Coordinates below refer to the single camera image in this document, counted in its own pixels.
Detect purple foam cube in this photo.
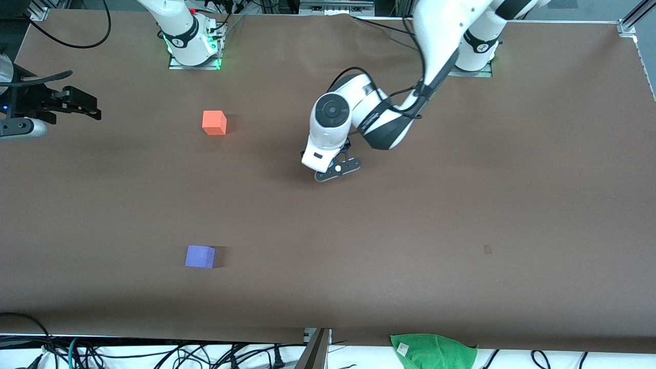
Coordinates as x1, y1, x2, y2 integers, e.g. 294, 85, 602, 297
185, 245, 216, 269

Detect orange foam cube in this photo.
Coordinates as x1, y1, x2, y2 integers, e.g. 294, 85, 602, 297
202, 110, 228, 136

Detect aluminium frame corner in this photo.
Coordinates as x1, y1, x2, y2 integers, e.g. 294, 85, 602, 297
28, 0, 53, 20
617, 0, 656, 37

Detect aluminium profile post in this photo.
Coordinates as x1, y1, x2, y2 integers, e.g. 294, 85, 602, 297
294, 328, 332, 369

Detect grey equipment box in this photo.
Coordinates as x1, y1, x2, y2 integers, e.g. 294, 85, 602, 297
299, 0, 376, 16

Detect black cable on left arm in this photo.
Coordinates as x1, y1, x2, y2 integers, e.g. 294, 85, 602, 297
326, 15, 460, 121

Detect green towel cloth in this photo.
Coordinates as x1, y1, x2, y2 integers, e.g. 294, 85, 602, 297
389, 333, 479, 369

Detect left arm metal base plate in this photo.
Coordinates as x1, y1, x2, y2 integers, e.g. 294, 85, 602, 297
447, 54, 494, 78

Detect black looping cable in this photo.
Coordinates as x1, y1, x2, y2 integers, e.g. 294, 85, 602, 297
22, 0, 112, 50

